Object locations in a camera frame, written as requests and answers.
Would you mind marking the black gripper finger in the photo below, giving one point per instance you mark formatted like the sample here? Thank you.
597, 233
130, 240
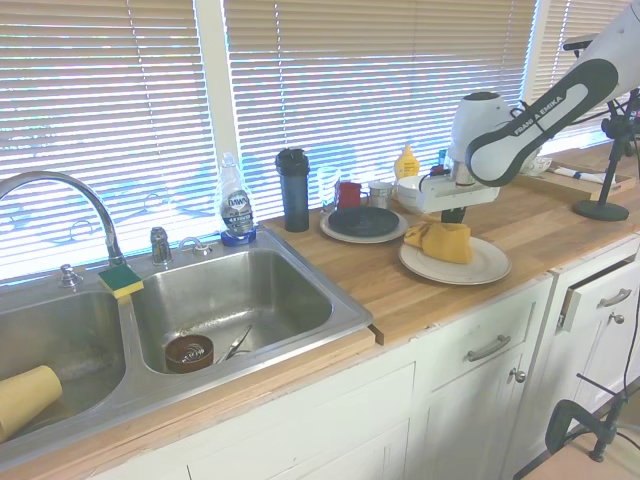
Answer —
448, 217
459, 215

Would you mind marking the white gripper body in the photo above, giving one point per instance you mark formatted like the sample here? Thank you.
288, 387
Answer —
460, 195

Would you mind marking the yellow terry cloth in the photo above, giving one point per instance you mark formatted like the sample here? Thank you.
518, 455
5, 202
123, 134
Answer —
447, 245

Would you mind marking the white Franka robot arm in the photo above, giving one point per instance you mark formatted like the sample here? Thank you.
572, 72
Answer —
550, 115

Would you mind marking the white plate with gold rim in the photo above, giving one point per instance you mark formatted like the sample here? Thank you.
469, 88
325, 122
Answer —
480, 267

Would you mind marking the dark plate with cream rim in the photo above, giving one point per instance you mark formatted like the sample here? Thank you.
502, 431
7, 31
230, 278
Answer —
362, 220

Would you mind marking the white ceramic bowl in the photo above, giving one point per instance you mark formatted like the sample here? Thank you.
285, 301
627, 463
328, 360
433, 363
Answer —
409, 192

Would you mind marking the yellow mustard bottle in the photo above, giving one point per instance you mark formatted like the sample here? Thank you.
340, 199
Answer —
406, 165

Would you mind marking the white printed mug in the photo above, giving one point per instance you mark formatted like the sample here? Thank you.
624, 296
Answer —
381, 196

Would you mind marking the white patterned bowl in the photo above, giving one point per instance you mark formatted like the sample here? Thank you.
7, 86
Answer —
542, 165

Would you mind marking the red mug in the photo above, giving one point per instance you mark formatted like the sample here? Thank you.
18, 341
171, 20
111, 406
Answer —
347, 195

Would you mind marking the wooden tray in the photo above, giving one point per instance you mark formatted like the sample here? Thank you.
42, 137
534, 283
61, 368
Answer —
565, 187

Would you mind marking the clear drinking glass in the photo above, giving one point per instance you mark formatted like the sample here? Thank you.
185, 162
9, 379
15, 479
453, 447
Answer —
327, 190

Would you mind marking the white rolled cloth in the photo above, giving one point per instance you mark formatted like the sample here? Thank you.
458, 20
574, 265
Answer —
590, 176

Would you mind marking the white window blind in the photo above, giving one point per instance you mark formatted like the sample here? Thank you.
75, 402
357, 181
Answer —
560, 30
100, 100
375, 75

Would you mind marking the white open drawer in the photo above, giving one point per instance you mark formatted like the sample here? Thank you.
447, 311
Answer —
595, 285

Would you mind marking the black shaker bottle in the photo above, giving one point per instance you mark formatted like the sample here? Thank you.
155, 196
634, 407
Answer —
296, 200

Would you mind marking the metal cabinet knob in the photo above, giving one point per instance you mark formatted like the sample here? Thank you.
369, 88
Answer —
519, 375
618, 318

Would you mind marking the clear dish soap bottle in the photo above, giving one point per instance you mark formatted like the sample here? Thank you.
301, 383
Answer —
237, 210

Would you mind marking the stainless steel double sink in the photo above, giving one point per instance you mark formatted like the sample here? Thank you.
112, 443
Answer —
250, 290

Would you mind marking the white kitchen cabinet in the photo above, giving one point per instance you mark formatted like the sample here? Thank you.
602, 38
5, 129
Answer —
350, 410

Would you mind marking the black clamp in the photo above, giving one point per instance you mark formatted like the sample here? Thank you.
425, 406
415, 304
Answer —
560, 415

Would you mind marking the metal tongs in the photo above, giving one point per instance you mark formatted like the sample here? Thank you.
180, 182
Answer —
240, 340

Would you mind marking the metal whisk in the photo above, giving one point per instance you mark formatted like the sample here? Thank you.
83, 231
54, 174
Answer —
192, 352

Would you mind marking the brown bowl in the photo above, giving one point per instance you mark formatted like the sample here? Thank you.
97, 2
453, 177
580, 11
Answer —
175, 357

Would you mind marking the green and yellow sponge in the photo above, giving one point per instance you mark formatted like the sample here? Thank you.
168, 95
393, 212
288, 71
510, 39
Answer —
120, 281

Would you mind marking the chrome curved faucet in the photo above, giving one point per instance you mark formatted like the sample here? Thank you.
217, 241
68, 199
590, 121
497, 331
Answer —
100, 210

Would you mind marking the chrome sink knob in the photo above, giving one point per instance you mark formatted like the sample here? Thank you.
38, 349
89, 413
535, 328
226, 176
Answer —
68, 277

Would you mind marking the yellow plastic cup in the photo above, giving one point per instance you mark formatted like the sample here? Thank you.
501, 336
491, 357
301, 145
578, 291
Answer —
25, 400

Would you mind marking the black camera stand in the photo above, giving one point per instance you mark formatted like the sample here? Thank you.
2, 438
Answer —
600, 209

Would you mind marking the grey stereo camera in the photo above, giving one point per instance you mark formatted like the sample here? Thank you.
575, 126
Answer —
575, 45

